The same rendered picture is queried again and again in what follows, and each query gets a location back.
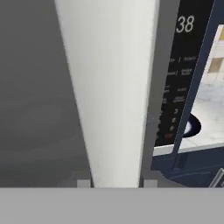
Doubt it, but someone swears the silver cabinet handle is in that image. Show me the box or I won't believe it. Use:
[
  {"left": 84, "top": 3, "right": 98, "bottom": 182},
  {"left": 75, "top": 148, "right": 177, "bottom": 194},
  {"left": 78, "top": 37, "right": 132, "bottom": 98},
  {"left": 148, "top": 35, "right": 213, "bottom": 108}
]
[{"left": 208, "top": 167, "right": 224, "bottom": 188}]

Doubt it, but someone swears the navy blue base cabinet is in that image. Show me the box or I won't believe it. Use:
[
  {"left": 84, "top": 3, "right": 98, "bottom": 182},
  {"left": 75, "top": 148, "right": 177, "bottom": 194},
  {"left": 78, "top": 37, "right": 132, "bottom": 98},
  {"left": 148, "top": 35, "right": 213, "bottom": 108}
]
[{"left": 150, "top": 0, "right": 224, "bottom": 188}]

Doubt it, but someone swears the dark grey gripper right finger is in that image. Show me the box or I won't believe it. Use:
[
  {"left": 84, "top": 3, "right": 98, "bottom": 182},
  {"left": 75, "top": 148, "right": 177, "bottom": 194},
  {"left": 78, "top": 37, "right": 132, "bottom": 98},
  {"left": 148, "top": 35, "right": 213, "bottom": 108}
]
[{"left": 138, "top": 170, "right": 179, "bottom": 188}]

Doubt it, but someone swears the dark blue bowl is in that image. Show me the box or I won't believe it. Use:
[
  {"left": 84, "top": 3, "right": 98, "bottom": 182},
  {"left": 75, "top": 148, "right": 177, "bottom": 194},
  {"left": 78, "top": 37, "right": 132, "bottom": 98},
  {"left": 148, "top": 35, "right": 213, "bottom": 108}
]
[{"left": 182, "top": 113, "right": 203, "bottom": 138}]

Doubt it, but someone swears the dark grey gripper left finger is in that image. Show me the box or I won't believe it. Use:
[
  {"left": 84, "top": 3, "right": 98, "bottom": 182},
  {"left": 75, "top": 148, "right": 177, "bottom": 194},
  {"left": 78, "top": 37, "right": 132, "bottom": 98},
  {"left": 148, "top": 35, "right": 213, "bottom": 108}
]
[{"left": 61, "top": 170, "right": 95, "bottom": 188}]

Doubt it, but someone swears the grey microwave with black panel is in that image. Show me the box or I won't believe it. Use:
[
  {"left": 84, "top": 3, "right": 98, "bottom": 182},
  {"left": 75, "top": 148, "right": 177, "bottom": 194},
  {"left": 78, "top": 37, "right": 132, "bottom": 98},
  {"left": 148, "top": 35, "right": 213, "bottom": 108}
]
[{"left": 0, "top": 0, "right": 218, "bottom": 188}]

